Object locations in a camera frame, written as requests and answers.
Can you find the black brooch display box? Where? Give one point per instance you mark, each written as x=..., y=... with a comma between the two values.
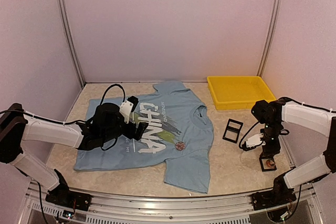
x=232, y=130

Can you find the left aluminium corner post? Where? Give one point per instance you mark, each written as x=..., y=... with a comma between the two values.
x=70, y=42

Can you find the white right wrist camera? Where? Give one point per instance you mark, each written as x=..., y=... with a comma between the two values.
x=253, y=142

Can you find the yellow plastic tray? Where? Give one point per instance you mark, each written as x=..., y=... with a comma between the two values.
x=238, y=92

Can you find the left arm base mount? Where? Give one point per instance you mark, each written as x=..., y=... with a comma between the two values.
x=70, y=199

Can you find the black box with orange brooch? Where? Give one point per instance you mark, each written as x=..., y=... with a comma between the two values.
x=267, y=164

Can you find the aluminium corner post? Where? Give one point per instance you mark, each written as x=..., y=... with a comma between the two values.
x=269, y=37
x=70, y=42

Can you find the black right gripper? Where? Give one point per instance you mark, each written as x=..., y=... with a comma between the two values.
x=272, y=150

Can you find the aluminium front rail frame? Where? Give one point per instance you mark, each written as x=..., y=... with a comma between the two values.
x=114, y=208

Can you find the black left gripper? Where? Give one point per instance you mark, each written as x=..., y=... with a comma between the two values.
x=130, y=133

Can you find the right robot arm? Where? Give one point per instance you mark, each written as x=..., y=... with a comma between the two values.
x=274, y=116

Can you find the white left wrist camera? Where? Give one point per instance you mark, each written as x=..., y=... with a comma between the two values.
x=127, y=107

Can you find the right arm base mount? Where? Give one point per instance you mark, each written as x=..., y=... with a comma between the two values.
x=267, y=199

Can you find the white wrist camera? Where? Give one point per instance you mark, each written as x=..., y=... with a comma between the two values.
x=253, y=142
x=127, y=107

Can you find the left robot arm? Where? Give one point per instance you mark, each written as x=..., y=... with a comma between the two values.
x=109, y=122

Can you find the light blue printed t-shirt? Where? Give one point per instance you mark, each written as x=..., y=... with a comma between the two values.
x=174, y=114

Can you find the right aluminium corner post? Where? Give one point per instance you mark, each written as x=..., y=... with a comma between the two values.
x=269, y=37

